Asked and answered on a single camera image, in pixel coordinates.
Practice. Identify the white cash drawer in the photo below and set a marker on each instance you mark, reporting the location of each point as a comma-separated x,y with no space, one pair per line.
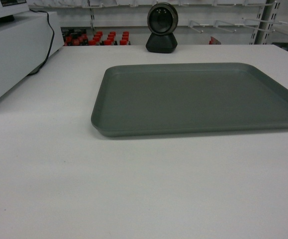
27,39

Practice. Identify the black barcode scanner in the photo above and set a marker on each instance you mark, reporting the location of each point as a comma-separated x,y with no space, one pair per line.
162,20

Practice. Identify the silver grey serving tray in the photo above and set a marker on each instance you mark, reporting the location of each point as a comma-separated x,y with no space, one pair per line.
136,100

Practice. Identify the white checkout table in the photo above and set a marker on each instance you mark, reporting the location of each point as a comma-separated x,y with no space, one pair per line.
61,179

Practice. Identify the red cap bottle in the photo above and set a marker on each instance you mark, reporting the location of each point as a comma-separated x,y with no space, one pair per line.
125,38

